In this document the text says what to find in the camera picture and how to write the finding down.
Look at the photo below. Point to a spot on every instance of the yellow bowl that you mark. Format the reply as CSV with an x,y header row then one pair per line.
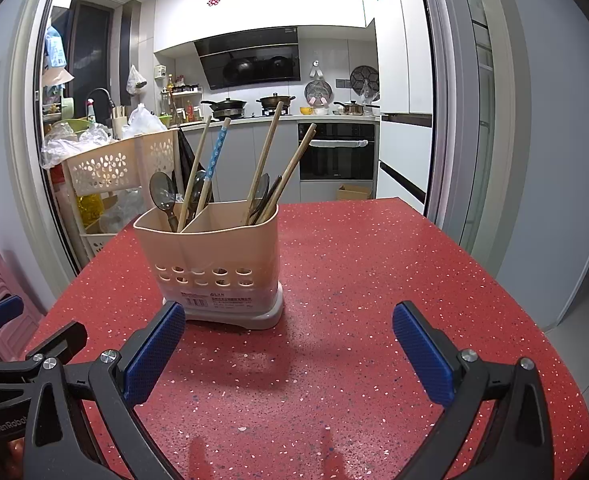
x,y
307,110

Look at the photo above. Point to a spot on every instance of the black wok with lid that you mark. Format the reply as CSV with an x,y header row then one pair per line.
x,y
227,107

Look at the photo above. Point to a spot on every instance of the dark cooking pot with lid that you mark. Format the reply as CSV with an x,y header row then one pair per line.
x,y
276,101

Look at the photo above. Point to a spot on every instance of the black kitchen faucet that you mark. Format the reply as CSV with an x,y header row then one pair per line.
x,y
102,92

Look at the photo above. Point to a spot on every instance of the plain wooden chopstick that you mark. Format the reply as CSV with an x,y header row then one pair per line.
x,y
294,160
194,175
267,150

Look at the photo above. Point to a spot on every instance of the black built-in oven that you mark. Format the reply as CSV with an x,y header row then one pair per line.
x,y
337,152

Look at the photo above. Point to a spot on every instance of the hanging steel steamer plate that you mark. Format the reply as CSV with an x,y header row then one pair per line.
x,y
318,94

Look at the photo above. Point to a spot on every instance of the hanging white plastic bag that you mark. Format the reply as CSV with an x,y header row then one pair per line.
x,y
135,82

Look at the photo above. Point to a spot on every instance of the cardboard box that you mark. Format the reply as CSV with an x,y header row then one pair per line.
x,y
355,193

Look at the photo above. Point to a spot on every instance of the beige flower-cut basket trolley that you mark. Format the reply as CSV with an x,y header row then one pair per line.
x,y
119,160

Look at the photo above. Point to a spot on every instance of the green plastic basin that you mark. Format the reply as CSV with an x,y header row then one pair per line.
x,y
77,125

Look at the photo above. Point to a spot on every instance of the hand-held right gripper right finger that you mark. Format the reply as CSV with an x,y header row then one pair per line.
x,y
424,355

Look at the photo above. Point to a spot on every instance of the yellow cooking oil bottle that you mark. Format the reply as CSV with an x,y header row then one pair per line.
x,y
89,210

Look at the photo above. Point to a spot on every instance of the crumpled clear plastic bags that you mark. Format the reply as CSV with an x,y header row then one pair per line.
x,y
69,147

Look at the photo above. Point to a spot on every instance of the blue patterned chopstick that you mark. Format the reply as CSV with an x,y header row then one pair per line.
x,y
219,150

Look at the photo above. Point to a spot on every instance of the beige plastic utensil holder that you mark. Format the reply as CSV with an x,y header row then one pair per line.
x,y
209,250

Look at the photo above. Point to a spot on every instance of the hanging round dark tray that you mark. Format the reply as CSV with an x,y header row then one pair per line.
x,y
364,80

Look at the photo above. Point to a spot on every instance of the grey door frame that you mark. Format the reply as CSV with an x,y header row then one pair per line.
x,y
34,170

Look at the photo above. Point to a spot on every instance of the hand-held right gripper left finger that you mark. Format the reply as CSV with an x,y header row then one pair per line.
x,y
154,355

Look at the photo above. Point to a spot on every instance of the steel saucepan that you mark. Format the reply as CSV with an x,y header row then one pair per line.
x,y
352,108

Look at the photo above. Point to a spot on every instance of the white refrigerator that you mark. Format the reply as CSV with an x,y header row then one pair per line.
x,y
399,60

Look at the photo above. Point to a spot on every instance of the black range hood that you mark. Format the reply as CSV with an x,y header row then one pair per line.
x,y
249,60

